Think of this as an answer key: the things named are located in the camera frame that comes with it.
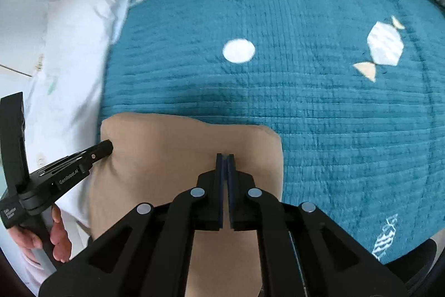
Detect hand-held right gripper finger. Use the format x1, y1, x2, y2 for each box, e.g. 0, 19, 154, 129
227, 154, 407, 297
39, 153, 226, 297

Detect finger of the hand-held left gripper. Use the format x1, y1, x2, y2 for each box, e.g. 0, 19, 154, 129
36, 140, 114, 179

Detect tan jacket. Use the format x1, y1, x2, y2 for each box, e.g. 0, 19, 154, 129
88, 112, 283, 297

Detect person's left forearm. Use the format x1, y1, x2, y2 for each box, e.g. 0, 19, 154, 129
9, 246, 53, 294

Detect person's left hand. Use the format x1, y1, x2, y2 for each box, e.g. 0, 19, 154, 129
10, 206, 74, 263

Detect white bed sheet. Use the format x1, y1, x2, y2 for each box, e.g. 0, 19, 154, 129
23, 0, 119, 226

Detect teal quilted blanket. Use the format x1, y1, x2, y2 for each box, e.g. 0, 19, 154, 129
92, 0, 445, 266

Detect black chair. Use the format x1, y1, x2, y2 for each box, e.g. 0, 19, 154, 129
379, 238, 439, 297

